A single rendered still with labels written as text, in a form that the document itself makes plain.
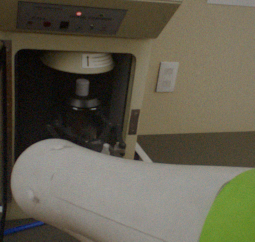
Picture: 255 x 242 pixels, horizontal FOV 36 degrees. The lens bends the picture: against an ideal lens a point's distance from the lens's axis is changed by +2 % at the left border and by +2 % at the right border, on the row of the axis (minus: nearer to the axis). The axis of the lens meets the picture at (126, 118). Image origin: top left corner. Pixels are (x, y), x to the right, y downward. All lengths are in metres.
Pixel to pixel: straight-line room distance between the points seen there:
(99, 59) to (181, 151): 0.62
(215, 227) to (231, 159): 1.18
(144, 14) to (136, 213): 0.51
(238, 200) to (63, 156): 0.25
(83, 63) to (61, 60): 0.05
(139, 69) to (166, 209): 0.63
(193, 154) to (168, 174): 1.08
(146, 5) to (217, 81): 0.84
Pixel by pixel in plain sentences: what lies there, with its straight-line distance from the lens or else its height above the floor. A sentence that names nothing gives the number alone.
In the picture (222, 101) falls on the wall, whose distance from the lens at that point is 1.57.
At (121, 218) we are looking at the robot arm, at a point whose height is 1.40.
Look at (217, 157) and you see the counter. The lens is 1.40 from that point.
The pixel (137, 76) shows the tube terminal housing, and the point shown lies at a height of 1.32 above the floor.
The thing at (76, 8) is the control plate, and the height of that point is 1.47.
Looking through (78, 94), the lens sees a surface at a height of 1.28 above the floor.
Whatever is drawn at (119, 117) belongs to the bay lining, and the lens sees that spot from 0.97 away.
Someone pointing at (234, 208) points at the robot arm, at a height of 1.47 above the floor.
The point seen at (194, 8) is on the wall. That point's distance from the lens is 1.39.
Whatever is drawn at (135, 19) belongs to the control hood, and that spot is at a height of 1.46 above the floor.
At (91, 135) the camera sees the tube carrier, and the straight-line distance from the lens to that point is 0.87.
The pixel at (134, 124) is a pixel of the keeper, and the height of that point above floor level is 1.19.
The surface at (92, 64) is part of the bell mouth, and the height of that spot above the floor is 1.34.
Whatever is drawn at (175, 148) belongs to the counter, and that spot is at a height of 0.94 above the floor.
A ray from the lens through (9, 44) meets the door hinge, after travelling 0.81.
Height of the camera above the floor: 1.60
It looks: 25 degrees down
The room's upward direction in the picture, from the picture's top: 8 degrees clockwise
